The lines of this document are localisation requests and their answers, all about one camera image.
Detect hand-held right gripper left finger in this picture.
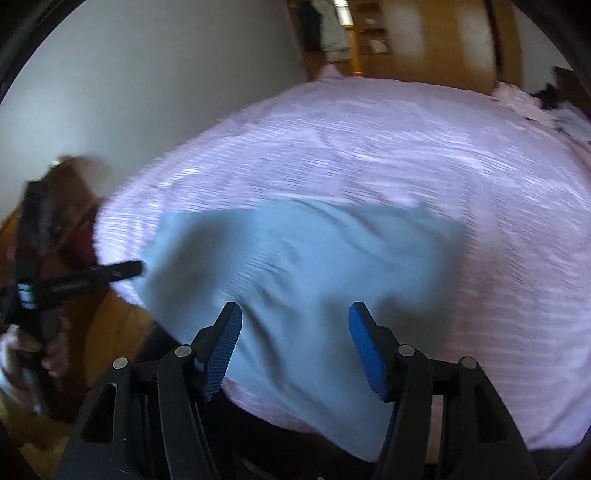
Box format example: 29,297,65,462
55,301,244,480

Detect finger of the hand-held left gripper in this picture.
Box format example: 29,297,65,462
39,260,145,298

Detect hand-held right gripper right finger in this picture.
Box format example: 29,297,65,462
348,301,541,480

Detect light blue pants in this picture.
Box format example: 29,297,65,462
136,198,469,462

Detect person's left hand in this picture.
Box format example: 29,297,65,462
0,318,72,393

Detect pink checked bed blanket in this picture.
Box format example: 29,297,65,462
92,65,591,450

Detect dark clothing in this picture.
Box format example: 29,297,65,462
531,83,561,109

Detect light grey hanging jacket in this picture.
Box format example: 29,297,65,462
318,0,352,63

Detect dark hanging jacket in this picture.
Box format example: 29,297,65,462
295,0,324,54

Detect wooden wardrobe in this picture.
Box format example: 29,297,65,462
286,0,525,93

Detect dark wooden headboard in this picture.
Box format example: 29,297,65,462
551,67,587,107

